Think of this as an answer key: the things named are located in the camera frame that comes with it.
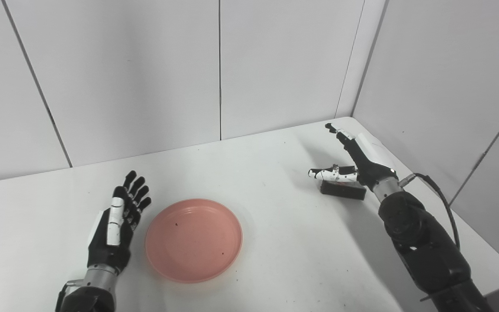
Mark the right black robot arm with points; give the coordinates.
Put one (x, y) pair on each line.
(427, 242)

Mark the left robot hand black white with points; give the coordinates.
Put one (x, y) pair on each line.
(117, 225)

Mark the pink round plate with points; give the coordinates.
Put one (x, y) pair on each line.
(194, 240)

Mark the chocolate cake slice with fruit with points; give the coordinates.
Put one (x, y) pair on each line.
(342, 190)

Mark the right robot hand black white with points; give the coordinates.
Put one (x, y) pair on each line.
(353, 162)

